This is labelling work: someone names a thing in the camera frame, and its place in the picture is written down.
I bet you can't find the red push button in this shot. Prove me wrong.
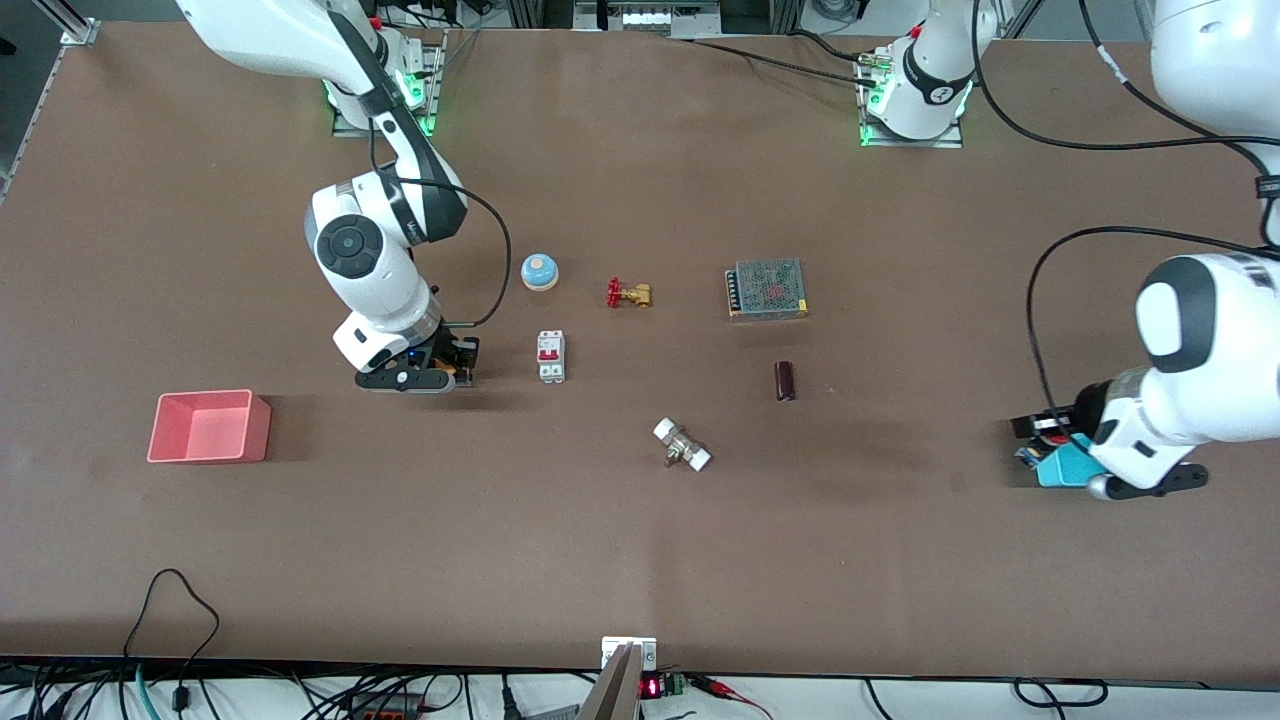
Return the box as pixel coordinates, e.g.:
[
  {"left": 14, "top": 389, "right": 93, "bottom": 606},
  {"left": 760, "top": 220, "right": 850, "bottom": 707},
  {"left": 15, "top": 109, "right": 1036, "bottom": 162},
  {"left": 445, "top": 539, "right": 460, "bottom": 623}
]
[{"left": 1016, "top": 418, "right": 1071, "bottom": 469}]

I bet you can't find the cyan plastic box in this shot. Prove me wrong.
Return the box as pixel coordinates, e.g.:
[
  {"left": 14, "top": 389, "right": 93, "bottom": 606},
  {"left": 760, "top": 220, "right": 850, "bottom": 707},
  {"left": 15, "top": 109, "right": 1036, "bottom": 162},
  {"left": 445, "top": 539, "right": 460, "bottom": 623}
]
[{"left": 1037, "top": 440, "right": 1109, "bottom": 489}]

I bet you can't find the pink plastic box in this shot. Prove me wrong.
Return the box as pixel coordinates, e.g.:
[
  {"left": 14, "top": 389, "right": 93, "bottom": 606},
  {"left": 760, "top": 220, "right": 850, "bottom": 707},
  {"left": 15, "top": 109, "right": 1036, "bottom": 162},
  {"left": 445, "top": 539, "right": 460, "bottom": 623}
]
[{"left": 147, "top": 390, "right": 272, "bottom": 465}]

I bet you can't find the white capped metal fitting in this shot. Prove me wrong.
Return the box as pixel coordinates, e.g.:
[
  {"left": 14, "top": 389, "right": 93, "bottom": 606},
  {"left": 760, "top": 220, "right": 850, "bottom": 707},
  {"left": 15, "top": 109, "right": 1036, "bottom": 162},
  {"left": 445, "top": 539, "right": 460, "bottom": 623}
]
[{"left": 653, "top": 418, "right": 712, "bottom": 472}]

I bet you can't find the metal mesh power supply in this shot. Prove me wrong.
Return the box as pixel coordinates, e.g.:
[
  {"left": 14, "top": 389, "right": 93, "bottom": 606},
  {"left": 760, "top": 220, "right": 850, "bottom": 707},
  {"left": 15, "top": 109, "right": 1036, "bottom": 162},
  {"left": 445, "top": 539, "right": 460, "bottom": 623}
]
[{"left": 726, "top": 259, "right": 809, "bottom": 322}]

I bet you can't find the grey metal control box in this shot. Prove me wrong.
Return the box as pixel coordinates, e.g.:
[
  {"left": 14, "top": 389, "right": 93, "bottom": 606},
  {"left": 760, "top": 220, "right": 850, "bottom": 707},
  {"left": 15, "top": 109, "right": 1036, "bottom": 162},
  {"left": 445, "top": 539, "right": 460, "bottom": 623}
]
[{"left": 573, "top": 0, "right": 723, "bottom": 38}]

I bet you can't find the red clip lead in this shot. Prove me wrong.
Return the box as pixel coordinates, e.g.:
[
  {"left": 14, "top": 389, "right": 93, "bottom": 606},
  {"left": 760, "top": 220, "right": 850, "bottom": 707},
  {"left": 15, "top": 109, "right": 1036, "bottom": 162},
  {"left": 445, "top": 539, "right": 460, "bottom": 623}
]
[{"left": 690, "top": 676, "right": 776, "bottom": 720}]

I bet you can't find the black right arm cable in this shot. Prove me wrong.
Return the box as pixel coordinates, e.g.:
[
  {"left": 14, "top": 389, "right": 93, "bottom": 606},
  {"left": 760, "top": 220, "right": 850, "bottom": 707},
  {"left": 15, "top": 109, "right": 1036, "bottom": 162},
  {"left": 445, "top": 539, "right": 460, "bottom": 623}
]
[{"left": 368, "top": 120, "right": 513, "bottom": 329}]

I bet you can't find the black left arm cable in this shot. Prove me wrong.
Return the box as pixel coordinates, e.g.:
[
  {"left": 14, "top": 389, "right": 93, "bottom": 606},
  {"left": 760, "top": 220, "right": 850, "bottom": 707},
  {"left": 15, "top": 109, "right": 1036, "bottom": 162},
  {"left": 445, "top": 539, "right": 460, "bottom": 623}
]
[
  {"left": 972, "top": 40, "right": 1280, "bottom": 246},
  {"left": 1026, "top": 227, "right": 1280, "bottom": 451}
]

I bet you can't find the black coiled floor cable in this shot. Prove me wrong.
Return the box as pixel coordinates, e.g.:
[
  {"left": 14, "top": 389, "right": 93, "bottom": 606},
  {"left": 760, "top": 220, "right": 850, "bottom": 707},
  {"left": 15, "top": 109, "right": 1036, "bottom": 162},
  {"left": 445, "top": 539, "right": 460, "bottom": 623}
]
[{"left": 1013, "top": 678, "right": 1109, "bottom": 709}]

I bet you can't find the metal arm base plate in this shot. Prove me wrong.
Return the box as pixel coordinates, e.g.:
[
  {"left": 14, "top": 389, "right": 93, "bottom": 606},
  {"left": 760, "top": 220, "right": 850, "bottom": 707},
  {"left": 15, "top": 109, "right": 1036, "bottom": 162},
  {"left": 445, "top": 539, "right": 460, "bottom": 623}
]
[
  {"left": 330, "top": 40, "right": 446, "bottom": 138},
  {"left": 860, "top": 110, "right": 964, "bottom": 150}
]

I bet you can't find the metal table edge bracket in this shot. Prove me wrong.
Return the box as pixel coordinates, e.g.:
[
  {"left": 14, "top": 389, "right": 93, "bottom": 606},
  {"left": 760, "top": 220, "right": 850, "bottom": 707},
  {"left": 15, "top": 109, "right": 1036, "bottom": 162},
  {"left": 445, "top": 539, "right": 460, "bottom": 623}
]
[{"left": 601, "top": 636, "right": 659, "bottom": 671}]

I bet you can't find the black looped cable with plug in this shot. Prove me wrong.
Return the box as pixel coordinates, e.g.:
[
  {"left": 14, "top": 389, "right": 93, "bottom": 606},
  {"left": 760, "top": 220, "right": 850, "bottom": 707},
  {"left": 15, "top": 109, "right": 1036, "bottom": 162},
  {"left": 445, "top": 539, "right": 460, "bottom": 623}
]
[{"left": 123, "top": 569, "right": 221, "bottom": 713}]

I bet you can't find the grey camera mount bar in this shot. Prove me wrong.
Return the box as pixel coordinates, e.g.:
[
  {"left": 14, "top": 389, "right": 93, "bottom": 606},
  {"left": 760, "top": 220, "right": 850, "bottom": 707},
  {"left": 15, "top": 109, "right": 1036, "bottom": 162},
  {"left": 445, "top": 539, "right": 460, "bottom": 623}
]
[{"left": 578, "top": 645, "right": 643, "bottom": 720}]

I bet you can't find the black labelled arm cable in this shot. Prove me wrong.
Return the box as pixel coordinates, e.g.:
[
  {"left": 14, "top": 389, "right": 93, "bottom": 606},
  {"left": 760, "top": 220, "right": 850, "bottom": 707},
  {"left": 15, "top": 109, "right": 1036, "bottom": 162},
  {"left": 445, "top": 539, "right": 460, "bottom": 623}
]
[{"left": 1078, "top": 0, "right": 1271, "bottom": 176}]

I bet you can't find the aluminium table side rail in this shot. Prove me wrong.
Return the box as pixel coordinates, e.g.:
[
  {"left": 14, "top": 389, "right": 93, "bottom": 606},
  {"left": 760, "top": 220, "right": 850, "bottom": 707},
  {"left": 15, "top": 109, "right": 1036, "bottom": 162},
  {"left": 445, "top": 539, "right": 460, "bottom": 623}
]
[{"left": 0, "top": 40, "right": 66, "bottom": 206}]

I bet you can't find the aluminium frame profile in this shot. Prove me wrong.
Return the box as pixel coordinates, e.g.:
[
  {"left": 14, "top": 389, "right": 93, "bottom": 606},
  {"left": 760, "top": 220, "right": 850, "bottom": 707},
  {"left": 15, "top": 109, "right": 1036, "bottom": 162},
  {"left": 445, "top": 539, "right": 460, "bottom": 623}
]
[{"left": 35, "top": 0, "right": 101, "bottom": 46}]

